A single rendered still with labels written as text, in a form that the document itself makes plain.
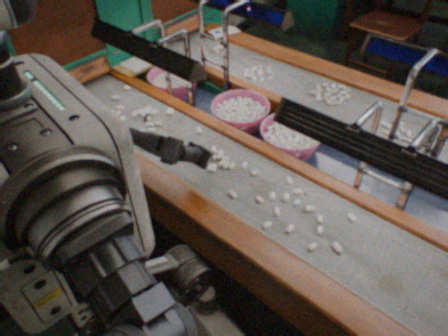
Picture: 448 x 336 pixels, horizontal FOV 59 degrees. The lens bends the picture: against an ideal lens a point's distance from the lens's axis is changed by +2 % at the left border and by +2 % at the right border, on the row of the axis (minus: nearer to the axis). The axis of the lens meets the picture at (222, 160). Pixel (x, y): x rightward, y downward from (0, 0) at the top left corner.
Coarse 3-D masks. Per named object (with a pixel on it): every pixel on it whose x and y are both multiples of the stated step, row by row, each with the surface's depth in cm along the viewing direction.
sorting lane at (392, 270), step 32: (96, 96) 191; (128, 96) 191; (160, 128) 171; (192, 128) 170; (256, 160) 154; (224, 192) 141; (256, 192) 141; (288, 192) 141; (320, 192) 140; (256, 224) 130; (288, 224) 130; (320, 224) 130; (352, 224) 129; (384, 224) 129; (320, 256) 121; (352, 256) 120; (384, 256) 120; (416, 256) 120; (352, 288) 112; (384, 288) 112; (416, 288) 112; (416, 320) 106
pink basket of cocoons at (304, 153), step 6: (264, 120) 168; (270, 120) 171; (264, 126) 169; (264, 132) 168; (264, 138) 159; (270, 144) 158; (318, 144) 156; (282, 150) 156; (288, 150) 154; (294, 150) 154; (300, 150) 154; (306, 150) 155; (312, 150) 159; (294, 156) 158; (300, 156) 159; (306, 156) 161
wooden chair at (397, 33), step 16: (432, 0) 297; (368, 16) 322; (384, 16) 321; (400, 16) 319; (352, 32) 314; (368, 32) 303; (384, 32) 299; (400, 32) 299; (416, 32) 307; (352, 48) 324
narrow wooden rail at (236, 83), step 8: (208, 72) 202; (216, 72) 201; (208, 80) 205; (216, 80) 201; (232, 80) 195; (240, 80) 194; (232, 88) 196; (240, 88) 192; (248, 88) 189; (256, 88) 189; (272, 96) 183; (280, 96) 183; (272, 104) 183; (272, 112) 186
